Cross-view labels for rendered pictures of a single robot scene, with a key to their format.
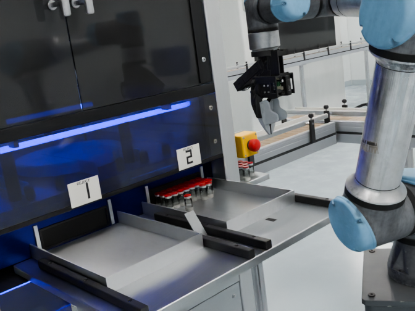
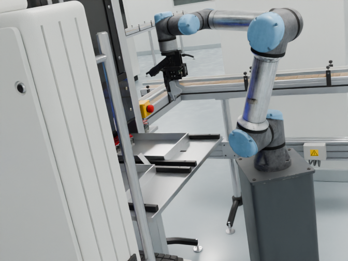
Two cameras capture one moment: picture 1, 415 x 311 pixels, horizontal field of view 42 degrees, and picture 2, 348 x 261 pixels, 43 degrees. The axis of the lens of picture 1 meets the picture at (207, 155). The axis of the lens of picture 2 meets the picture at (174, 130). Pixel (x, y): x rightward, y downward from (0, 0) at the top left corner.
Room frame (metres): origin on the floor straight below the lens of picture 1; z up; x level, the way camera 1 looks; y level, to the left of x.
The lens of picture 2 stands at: (-0.31, 0.50, 1.55)
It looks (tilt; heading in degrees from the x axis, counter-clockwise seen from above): 18 degrees down; 339
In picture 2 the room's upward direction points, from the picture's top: 10 degrees counter-clockwise
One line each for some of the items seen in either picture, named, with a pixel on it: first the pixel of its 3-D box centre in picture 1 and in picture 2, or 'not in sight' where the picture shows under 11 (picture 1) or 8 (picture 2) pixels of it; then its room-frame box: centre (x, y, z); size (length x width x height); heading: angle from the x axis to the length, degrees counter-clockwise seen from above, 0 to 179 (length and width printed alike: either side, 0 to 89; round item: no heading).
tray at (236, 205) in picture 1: (216, 202); (142, 147); (1.44, -0.01, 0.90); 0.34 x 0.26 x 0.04; 42
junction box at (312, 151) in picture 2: not in sight; (315, 151); (1.59, -1.06, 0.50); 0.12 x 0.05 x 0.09; 42
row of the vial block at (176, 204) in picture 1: (189, 194); (120, 145); (1.52, 0.07, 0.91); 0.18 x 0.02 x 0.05; 132
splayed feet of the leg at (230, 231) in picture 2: not in sight; (238, 205); (2.03, -0.76, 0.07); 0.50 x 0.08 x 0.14; 132
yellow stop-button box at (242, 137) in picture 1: (243, 144); (141, 109); (1.69, -0.12, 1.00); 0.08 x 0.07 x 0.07; 42
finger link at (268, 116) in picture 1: (269, 118); (175, 90); (1.34, -0.17, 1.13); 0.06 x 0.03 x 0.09; 43
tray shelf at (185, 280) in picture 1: (188, 237); (139, 169); (1.27, 0.07, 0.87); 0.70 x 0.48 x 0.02; 132
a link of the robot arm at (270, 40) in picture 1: (265, 41); (168, 45); (1.36, -0.18, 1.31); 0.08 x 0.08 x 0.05
